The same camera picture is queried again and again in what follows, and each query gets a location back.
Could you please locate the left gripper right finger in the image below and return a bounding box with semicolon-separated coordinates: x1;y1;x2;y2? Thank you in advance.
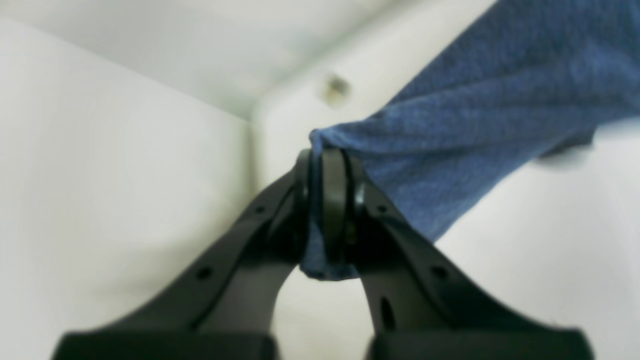
321;149;595;360

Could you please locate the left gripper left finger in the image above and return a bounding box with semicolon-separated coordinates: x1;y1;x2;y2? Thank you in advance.
53;149;312;360

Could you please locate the dark blue T-shirt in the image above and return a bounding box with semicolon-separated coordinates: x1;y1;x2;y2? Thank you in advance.
299;0;640;282

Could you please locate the left table cable grommet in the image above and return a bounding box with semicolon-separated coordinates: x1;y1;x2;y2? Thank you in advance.
320;73;351;108

